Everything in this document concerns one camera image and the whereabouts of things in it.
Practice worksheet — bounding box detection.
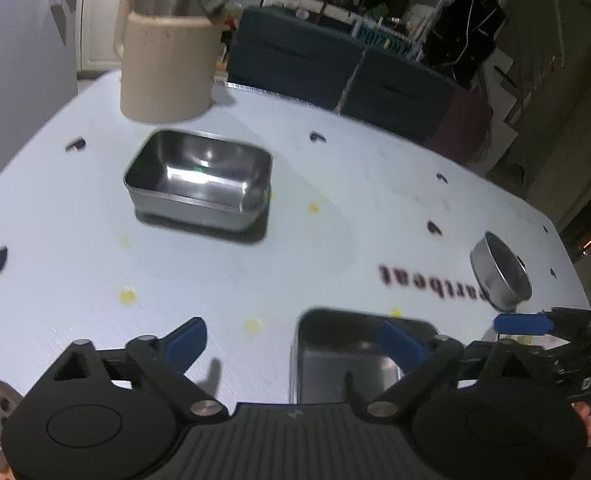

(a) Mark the teal sign plate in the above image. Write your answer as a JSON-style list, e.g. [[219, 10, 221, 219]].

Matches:
[[350, 17, 423, 61]]

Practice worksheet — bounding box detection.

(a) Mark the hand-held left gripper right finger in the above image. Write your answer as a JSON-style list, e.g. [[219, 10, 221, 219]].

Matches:
[[365, 320, 552, 421]]

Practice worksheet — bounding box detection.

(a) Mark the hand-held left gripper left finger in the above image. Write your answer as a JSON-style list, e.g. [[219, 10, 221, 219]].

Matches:
[[42, 316, 228, 426]]

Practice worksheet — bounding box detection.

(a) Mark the rectangular steel tray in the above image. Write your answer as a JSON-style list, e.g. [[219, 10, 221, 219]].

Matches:
[[289, 308, 441, 406], [122, 130, 274, 233]]

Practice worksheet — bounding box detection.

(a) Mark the person's right hand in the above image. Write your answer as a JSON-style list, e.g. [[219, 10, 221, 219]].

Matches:
[[573, 402, 591, 448]]

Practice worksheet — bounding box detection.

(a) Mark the round steel bowl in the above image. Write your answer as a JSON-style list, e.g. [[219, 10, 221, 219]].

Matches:
[[469, 231, 533, 311]]

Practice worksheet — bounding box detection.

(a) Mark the beige pitcher with metal top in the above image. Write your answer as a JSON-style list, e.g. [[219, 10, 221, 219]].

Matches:
[[115, 0, 236, 123]]

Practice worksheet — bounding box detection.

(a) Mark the dark blue chair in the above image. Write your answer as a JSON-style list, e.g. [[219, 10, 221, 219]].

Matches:
[[228, 6, 363, 111], [345, 49, 456, 143]]

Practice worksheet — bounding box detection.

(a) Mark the white cabinet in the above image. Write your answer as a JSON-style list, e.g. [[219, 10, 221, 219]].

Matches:
[[75, 0, 136, 73]]

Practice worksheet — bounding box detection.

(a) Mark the black jacket with white trim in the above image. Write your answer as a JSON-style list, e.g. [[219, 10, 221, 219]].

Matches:
[[423, 0, 506, 91]]

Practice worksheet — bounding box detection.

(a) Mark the purple sofa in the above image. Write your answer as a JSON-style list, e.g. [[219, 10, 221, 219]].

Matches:
[[430, 85, 493, 166]]

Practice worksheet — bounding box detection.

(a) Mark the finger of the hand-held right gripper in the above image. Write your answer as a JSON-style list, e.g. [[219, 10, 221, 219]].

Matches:
[[494, 307, 591, 337]]

